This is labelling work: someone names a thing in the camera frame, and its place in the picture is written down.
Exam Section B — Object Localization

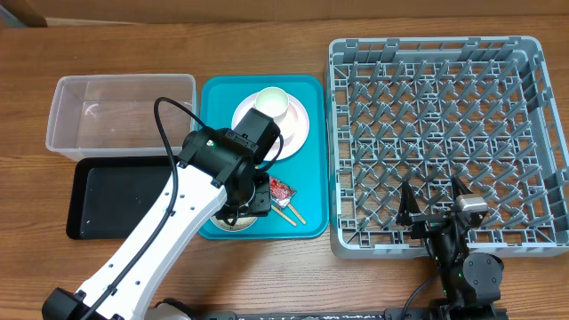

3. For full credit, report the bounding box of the black plastic tray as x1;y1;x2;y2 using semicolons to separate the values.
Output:
66;156;172;240

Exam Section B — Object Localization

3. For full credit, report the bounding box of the red foil wrapper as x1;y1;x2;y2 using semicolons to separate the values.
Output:
269;177;296;208

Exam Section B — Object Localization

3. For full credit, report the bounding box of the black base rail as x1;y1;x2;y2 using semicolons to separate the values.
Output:
192;308;509;320

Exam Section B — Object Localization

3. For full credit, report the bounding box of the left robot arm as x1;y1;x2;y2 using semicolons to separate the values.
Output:
41;108;282;319

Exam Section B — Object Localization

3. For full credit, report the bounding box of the white bowl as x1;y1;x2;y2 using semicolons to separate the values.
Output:
210;216;257;232

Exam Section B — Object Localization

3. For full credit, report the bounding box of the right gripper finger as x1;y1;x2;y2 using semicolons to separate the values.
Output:
397;180;421;226
450;175;472;196

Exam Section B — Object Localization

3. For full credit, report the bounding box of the clear plastic bin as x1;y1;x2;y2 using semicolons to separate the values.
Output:
45;74;199;161

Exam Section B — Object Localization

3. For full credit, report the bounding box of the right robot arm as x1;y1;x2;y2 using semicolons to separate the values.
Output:
397;176;508;319

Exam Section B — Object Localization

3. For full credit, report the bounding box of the cardboard backdrop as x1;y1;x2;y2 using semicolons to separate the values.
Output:
1;0;568;27

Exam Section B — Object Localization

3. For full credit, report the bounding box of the upper wooden chopstick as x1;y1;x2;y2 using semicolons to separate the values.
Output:
288;203;307;225

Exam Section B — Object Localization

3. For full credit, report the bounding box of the large white plate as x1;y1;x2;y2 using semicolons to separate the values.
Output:
231;92;310;160

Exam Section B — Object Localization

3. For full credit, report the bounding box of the grey dishwasher rack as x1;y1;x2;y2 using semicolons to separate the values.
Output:
325;36;568;259

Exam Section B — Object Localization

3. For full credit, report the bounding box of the white cup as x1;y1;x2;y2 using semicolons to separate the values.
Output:
254;86;290;123

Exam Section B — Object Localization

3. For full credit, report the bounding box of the teal serving tray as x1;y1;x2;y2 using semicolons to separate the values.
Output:
199;75;329;240

